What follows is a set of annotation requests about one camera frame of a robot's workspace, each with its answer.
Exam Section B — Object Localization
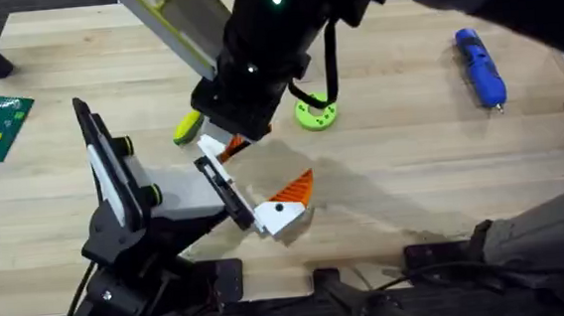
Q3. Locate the green disc with holes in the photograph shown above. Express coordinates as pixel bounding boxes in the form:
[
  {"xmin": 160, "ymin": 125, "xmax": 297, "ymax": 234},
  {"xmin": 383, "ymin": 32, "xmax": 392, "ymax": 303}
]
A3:
[{"xmin": 293, "ymin": 89, "xmax": 340, "ymax": 133}]

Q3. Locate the yellow green toy vegetable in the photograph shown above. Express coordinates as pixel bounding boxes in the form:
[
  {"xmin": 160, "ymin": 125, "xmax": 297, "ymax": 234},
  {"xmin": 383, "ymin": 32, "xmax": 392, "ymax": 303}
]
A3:
[{"xmin": 170, "ymin": 107, "xmax": 208, "ymax": 147}]

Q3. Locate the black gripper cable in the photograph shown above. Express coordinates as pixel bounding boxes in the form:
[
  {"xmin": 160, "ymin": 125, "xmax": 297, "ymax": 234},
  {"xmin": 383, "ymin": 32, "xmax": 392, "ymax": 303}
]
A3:
[{"xmin": 282, "ymin": 17, "xmax": 344, "ymax": 112}]

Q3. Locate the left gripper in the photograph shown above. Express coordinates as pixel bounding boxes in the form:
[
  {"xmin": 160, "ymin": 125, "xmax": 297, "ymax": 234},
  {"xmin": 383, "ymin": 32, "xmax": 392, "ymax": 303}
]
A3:
[{"xmin": 73, "ymin": 113, "xmax": 321, "ymax": 270}]

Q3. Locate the black rail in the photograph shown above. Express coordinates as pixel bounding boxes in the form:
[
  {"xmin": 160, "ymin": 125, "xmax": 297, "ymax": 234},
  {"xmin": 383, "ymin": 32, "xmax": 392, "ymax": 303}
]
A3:
[{"xmin": 135, "ymin": 250, "xmax": 564, "ymax": 316}]

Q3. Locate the orange ribbed wedge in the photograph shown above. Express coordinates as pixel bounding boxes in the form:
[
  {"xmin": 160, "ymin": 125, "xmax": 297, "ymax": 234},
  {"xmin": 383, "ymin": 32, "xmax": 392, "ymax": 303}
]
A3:
[{"xmin": 215, "ymin": 122, "xmax": 276, "ymax": 164}]

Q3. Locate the blue electric screwdriver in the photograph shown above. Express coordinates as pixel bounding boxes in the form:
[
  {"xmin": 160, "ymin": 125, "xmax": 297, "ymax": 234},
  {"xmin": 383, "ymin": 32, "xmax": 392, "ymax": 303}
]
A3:
[{"xmin": 453, "ymin": 25, "xmax": 509, "ymax": 117}]

